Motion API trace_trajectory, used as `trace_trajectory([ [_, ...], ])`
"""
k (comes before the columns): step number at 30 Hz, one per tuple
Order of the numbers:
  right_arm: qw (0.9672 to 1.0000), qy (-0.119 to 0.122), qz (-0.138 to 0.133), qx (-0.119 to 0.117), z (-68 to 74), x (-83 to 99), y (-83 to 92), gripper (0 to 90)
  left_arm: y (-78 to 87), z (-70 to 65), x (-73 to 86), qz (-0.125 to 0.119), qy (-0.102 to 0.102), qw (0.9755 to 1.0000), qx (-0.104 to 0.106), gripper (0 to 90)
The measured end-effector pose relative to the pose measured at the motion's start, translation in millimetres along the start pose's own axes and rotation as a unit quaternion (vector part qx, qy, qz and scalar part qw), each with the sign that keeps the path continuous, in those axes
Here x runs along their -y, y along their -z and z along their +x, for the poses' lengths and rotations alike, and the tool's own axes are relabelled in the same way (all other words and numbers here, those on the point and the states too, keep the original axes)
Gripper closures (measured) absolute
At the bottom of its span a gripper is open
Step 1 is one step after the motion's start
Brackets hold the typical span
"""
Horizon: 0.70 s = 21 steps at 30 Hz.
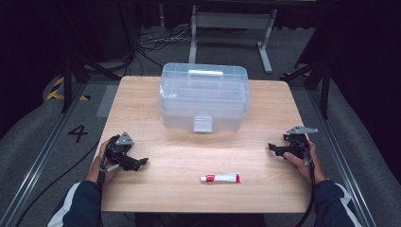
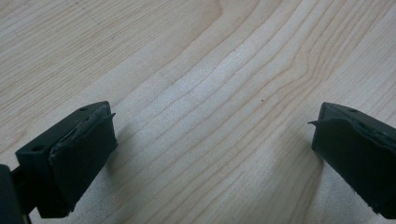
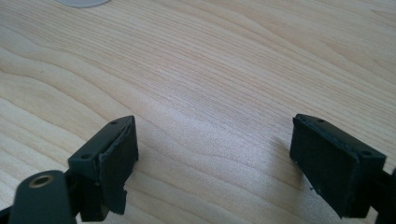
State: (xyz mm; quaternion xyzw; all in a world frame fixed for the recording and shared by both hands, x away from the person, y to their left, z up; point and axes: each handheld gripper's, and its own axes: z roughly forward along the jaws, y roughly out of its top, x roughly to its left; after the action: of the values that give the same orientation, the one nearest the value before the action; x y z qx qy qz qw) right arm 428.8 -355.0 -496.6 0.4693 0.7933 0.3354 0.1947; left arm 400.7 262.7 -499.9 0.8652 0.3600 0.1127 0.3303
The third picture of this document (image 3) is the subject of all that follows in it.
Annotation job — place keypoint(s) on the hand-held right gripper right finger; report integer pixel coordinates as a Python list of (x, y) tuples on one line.
[(333, 165)]

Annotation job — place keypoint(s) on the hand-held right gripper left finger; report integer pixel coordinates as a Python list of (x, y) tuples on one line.
[(109, 155)]

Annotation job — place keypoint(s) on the grey round disc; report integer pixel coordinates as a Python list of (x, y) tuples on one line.
[(82, 2)]

